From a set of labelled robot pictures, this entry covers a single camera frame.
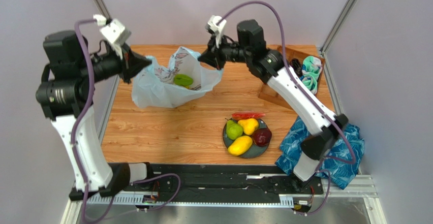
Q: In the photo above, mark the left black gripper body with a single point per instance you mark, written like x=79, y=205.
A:
x=125, y=67

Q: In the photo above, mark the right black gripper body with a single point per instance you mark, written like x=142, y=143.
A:
x=217, y=54

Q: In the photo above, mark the light blue plastic bag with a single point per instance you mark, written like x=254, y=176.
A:
x=154, y=87

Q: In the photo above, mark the green fake leaf fruit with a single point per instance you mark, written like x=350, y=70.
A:
x=183, y=80

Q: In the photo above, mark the yellow fake pear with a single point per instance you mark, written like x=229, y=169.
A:
x=249, y=125

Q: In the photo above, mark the green fake pear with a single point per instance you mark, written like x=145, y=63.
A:
x=233, y=130

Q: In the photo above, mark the dark red fake fruit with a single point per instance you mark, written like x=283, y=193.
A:
x=262, y=137

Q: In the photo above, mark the yellow fake mango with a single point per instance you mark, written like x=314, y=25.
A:
x=240, y=146

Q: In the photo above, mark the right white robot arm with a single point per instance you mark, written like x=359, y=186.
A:
x=268, y=65

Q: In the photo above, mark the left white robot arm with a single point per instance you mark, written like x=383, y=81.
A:
x=63, y=96

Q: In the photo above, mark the wooden compartment tray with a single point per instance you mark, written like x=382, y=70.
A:
x=283, y=90

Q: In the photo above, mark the black rolled sock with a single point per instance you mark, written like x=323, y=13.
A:
x=297, y=66

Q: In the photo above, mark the teal white rolled sock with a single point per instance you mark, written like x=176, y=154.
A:
x=311, y=67

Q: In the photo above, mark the blue patterned cloth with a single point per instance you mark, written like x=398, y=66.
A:
x=341, y=173

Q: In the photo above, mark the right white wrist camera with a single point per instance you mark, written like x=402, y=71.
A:
x=216, y=27

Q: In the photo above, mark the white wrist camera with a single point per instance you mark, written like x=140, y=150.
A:
x=216, y=27
x=114, y=32

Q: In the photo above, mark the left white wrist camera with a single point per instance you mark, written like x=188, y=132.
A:
x=114, y=32

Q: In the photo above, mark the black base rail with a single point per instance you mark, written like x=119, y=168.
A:
x=224, y=184

